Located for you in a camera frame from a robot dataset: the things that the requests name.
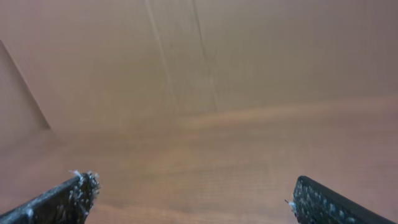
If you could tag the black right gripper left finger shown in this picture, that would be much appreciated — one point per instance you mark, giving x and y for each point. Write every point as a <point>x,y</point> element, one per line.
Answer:
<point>69,202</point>

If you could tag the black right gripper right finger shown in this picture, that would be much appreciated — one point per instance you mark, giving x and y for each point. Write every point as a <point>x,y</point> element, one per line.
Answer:
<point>313,203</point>

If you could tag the cardboard back panel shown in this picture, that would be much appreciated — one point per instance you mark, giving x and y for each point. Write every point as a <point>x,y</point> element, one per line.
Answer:
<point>139,66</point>

